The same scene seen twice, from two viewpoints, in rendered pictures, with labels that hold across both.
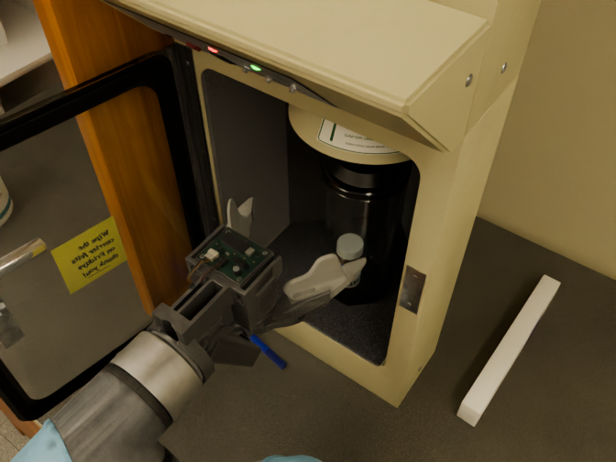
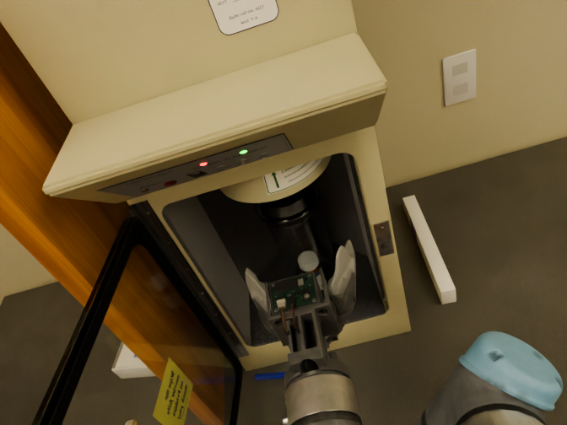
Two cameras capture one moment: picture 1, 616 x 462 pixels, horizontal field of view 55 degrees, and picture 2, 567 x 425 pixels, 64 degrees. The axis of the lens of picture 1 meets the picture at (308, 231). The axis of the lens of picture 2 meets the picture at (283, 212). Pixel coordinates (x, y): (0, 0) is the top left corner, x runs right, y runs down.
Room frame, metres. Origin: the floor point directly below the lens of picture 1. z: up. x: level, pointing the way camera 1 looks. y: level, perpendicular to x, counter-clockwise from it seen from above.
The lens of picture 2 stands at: (0.04, 0.20, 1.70)
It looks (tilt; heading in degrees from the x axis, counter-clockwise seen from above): 41 degrees down; 333
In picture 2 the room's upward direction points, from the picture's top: 22 degrees counter-clockwise
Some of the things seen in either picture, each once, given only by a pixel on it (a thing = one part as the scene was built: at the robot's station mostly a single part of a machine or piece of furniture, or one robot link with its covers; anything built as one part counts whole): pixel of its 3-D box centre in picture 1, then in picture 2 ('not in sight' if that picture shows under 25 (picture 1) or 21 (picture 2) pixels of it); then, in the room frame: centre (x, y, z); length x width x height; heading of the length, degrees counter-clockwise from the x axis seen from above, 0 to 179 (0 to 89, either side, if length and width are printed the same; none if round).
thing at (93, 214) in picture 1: (86, 257); (172, 402); (0.43, 0.25, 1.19); 0.30 x 0.01 x 0.40; 135
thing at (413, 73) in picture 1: (254, 49); (225, 147); (0.41, 0.04, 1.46); 0.32 x 0.12 x 0.10; 54
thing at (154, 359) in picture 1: (157, 371); (318, 404); (0.26, 0.13, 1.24); 0.08 x 0.05 x 0.08; 54
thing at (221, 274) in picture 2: (358, 176); (283, 213); (0.56, -0.06, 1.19); 0.26 x 0.24 x 0.35; 54
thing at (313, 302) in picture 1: (285, 302); (334, 301); (0.34, 0.02, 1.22); 0.09 x 0.05 x 0.02; 108
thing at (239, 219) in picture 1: (236, 220); (256, 284); (0.43, 0.08, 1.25); 0.09 x 0.03 x 0.06; 0
